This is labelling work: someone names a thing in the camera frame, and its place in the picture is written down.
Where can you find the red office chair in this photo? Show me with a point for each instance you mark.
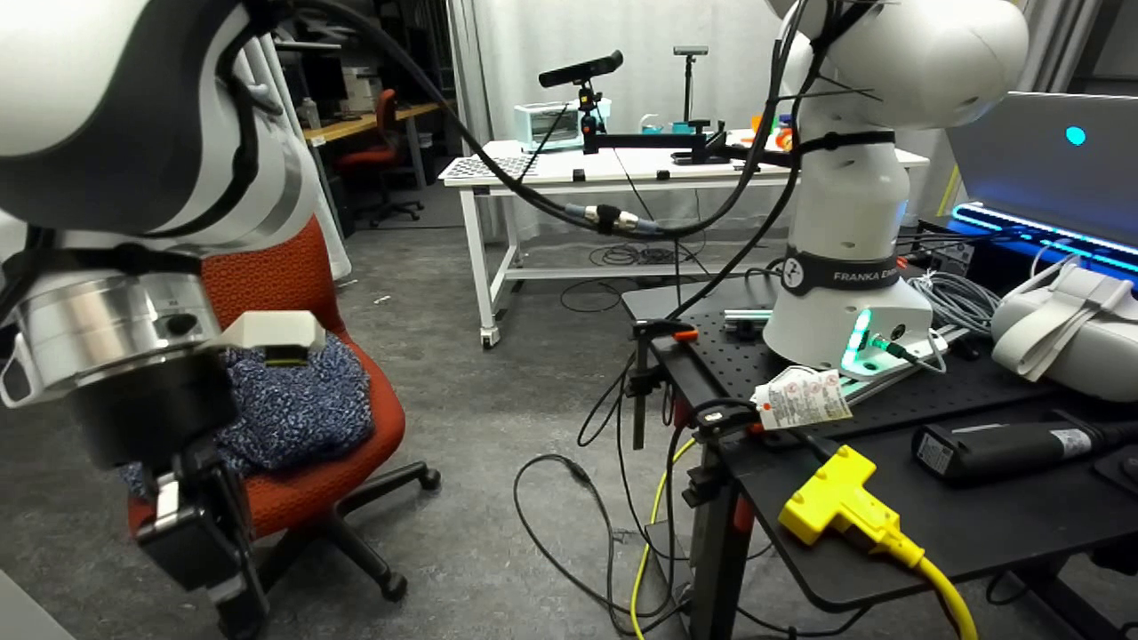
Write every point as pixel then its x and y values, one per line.
pixel 333 476

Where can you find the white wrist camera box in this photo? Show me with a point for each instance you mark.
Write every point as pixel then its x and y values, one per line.
pixel 272 334

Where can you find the grey T-shaped stand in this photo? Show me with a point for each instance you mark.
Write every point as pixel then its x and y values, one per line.
pixel 687 78

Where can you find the teal white box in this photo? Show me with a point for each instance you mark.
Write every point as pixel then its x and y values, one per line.
pixel 555 125

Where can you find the black clamp pole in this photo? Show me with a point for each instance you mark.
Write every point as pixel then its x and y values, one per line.
pixel 642 379

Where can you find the black stereo camera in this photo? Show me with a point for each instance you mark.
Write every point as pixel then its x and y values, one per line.
pixel 582 68

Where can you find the wooden desk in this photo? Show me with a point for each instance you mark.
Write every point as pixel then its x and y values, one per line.
pixel 369 122

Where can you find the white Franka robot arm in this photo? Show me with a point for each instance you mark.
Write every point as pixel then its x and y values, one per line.
pixel 120 110

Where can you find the black robot table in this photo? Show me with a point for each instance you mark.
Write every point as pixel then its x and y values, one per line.
pixel 1007 509

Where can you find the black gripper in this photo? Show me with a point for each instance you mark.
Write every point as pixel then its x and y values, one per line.
pixel 149 410

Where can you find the black handheld device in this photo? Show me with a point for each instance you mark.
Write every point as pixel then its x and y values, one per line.
pixel 1007 451

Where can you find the blue speckled cloth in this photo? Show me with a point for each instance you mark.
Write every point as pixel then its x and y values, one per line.
pixel 298 410

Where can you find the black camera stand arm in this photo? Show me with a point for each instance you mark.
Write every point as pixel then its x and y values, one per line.
pixel 652 139

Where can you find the white grey VR headset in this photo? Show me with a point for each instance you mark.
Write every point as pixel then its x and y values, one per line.
pixel 1067 325

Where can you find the small red desk chair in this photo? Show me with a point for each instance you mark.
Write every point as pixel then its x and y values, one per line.
pixel 382 155

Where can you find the grey laptop blue light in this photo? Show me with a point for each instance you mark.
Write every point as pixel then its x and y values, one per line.
pixel 1042 165

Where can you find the white metal table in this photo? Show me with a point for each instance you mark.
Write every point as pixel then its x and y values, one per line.
pixel 555 172

